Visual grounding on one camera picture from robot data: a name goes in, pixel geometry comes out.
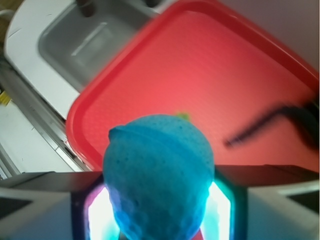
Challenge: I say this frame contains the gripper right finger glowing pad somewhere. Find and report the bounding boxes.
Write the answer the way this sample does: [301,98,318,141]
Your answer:
[199,164,320,240]

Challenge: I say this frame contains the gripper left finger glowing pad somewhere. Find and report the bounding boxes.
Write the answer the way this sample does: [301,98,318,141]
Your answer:
[0,171,120,240]

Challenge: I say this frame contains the blue dimpled ball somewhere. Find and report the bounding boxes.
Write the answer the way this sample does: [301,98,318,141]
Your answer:
[103,114,215,240]

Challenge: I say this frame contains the lime green plush toy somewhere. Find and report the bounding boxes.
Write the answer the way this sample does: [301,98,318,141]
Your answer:
[175,112,191,122]

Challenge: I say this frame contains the red plastic tray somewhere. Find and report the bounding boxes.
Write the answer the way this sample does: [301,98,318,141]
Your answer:
[66,0,319,172]

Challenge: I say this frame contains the grey sink basin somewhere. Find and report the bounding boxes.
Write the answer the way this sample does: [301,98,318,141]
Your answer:
[37,0,163,92]

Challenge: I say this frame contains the black faucet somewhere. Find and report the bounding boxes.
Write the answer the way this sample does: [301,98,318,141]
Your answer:
[75,0,96,18]

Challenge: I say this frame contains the dark purple rope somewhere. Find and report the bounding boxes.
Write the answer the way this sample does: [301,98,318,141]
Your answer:
[224,98,320,151]

